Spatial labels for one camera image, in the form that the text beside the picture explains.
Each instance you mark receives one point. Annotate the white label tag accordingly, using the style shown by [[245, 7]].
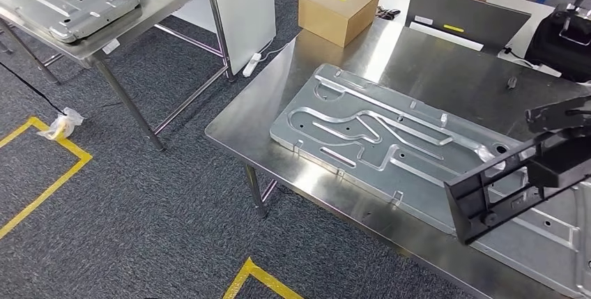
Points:
[[111, 46]]

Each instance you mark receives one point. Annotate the black plastic frame part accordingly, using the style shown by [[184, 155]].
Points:
[[466, 209]]

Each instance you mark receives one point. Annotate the white board panel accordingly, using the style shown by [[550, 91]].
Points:
[[244, 10]]

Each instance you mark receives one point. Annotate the black key bundle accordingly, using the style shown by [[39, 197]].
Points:
[[388, 12]]

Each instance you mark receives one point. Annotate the stainless steel workbench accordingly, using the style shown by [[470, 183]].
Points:
[[258, 117]]

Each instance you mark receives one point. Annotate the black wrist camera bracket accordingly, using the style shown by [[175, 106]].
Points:
[[554, 114]]

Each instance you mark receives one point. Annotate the black bag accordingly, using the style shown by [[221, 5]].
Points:
[[554, 52]]

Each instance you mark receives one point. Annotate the brown cardboard box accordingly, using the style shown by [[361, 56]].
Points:
[[337, 10]]

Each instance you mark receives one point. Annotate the small metal fastener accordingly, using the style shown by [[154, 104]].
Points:
[[512, 82]]

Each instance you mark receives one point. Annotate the clear plastic wrapped bundle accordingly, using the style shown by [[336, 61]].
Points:
[[60, 123]]

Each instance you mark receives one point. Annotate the stamped sheet metal panel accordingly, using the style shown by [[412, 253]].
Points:
[[346, 117], [60, 1]]

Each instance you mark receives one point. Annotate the yellow floor tape square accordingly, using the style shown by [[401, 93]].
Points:
[[46, 196]]

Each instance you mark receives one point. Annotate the grey laptop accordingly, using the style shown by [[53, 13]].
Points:
[[461, 20]]

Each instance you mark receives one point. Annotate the white power strip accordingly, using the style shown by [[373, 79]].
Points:
[[251, 65]]

